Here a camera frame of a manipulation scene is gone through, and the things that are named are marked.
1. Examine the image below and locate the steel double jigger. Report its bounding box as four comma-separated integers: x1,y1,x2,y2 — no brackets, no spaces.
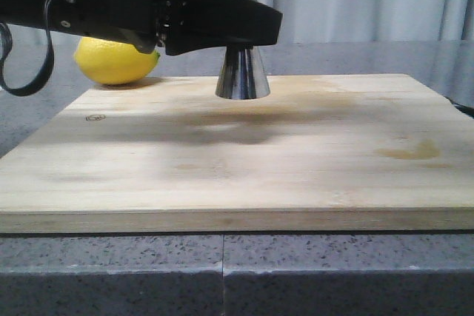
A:
216,47,270,100

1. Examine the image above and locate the wooden cutting board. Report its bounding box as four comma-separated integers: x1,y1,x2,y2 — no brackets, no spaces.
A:
1,74,473,233

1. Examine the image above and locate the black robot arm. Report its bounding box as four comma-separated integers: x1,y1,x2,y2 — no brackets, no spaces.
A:
1,0,282,56

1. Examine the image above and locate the black flat cable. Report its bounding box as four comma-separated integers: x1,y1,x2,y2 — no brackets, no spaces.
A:
0,0,81,98

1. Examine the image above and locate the yellow lemon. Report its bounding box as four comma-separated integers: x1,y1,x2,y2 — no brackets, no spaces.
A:
73,37,160,85

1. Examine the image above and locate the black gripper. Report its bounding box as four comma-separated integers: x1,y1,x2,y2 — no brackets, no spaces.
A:
47,0,282,56

